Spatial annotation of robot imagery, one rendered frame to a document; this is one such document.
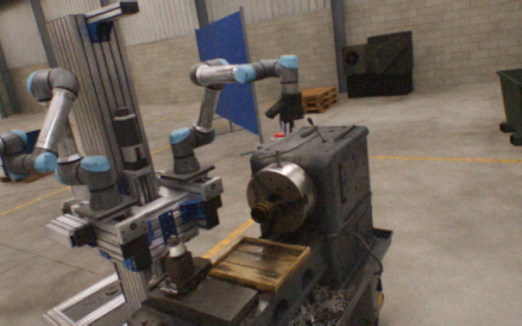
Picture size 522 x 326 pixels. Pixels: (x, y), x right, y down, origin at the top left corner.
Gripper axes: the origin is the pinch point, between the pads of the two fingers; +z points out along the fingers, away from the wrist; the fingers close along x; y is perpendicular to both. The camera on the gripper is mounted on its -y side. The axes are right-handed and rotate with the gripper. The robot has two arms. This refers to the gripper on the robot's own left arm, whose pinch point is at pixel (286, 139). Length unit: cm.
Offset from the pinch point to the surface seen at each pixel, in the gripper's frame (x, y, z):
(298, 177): -6.5, 1.2, 16.5
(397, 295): 8, 93, 133
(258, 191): 1.2, -15.0, 22.0
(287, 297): -27, -20, 58
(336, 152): -4.9, 24.8, 10.3
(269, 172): 1.6, -8.5, 14.6
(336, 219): -12.7, 18.8, 40.6
